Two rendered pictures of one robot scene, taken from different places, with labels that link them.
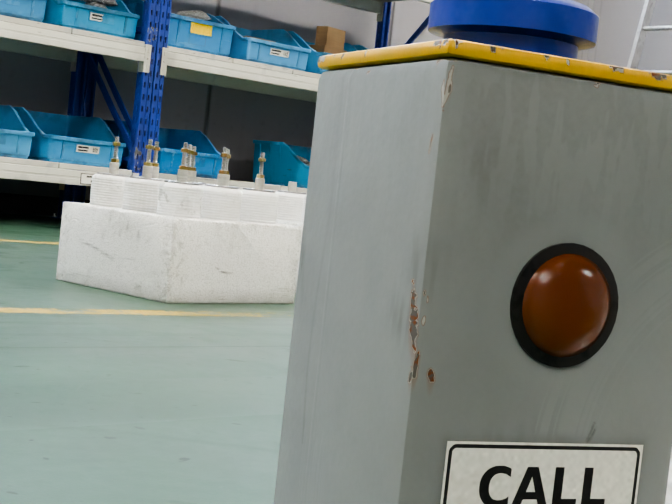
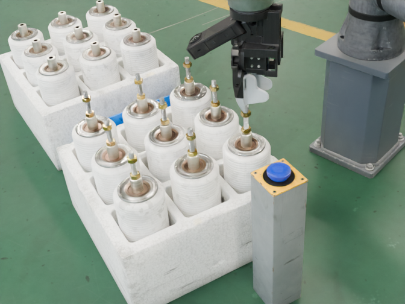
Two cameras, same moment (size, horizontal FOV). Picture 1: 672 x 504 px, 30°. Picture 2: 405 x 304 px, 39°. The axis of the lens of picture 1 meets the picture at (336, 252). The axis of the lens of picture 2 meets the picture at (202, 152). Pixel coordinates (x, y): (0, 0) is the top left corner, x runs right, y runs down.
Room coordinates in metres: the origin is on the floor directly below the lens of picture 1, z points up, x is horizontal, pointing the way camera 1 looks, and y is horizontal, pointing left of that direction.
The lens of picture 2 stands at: (0.45, 0.67, 0.94)
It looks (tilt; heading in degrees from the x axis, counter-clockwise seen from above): 38 degrees down; 268
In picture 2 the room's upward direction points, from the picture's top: 5 degrees counter-clockwise
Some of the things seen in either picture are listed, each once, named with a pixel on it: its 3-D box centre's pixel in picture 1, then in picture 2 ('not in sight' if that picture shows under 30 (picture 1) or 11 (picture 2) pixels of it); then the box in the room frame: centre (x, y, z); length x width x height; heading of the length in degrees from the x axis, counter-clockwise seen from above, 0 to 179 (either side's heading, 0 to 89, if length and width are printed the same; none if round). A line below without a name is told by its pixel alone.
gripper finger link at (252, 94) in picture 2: not in sight; (252, 96); (0.32, -0.19, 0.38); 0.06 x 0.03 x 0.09; 160
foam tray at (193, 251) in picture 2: not in sight; (174, 192); (0.49, -0.27, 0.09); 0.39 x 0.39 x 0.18; 24
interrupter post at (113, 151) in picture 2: not in sight; (113, 150); (0.59, -0.22, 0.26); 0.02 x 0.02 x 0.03
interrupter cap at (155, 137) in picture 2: not in sight; (166, 135); (0.49, -0.27, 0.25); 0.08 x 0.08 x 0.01
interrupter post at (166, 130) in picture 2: not in sight; (166, 130); (0.49, -0.27, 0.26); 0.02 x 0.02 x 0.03
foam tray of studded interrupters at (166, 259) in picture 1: (179, 253); not in sight; (2.88, 0.36, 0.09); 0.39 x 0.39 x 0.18; 49
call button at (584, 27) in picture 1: (510, 45); (278, 173); (0.30, -0.04, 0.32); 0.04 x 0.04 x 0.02
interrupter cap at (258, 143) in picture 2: not in sight; (246, 144); (0.33, -0.21, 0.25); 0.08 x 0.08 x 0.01
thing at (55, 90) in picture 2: not in sight; (61, 98); (0.76, -0.61, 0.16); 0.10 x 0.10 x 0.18
